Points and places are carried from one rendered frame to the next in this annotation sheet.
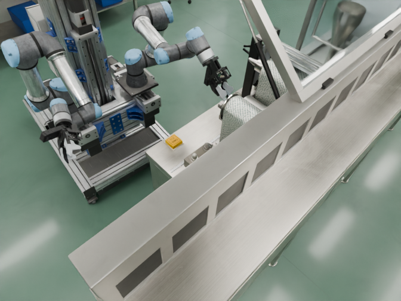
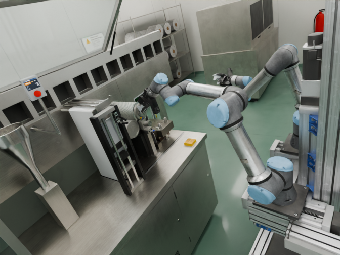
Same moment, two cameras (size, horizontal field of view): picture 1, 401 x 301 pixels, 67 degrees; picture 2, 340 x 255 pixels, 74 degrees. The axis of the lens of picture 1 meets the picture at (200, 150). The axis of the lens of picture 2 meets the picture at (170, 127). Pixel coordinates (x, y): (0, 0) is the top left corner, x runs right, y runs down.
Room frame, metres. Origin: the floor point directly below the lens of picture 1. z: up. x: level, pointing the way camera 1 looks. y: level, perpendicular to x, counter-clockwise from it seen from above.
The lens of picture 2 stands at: (2.55, -0.01, 1.82)
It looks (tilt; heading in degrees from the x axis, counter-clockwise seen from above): 27 degrees down; 178
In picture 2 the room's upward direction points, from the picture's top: 16 degrees counter-clockwise
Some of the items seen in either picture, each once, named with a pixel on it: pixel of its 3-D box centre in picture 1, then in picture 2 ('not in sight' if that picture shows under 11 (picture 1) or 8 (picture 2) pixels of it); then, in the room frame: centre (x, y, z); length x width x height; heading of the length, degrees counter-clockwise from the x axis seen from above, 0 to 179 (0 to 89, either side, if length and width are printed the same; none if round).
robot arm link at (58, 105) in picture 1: (59, 110); (244, 81); (1.00, 0.67, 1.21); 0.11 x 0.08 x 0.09; 28
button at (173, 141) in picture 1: (173, 141); (189, 141); (1.11, 0.15, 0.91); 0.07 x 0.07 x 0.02; 47
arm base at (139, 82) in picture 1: (136, 75); (280, 187); (1.73, 0.49, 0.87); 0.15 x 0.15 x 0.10
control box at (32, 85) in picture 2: not in sight; (33, 88); (1.45, -0.52, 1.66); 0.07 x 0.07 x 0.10; 32
